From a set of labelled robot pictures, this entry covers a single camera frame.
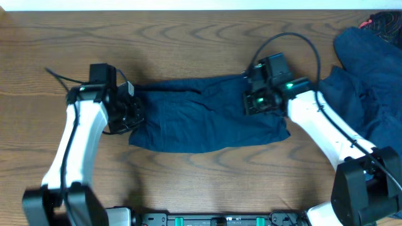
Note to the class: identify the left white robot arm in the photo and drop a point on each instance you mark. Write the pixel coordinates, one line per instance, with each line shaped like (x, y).
(65, 196)

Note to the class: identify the dark blue shorts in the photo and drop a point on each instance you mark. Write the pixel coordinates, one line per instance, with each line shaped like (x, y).
(201, 115)

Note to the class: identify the black patterned garment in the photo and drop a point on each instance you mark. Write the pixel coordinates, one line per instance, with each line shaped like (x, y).
(386, 25)

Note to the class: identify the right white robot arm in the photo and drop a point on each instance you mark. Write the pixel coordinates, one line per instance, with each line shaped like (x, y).
(366, 185)

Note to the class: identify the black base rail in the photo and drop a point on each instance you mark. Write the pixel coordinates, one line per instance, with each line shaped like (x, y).
(220, 219)

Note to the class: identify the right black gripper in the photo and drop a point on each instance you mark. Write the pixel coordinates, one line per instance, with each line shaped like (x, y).
(249, 107)

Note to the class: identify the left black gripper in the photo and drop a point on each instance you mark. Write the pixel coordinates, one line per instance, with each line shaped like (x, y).
(139, 116)

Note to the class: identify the dark blue clothes pile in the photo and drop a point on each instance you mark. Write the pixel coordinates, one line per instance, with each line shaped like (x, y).
(366, 89)

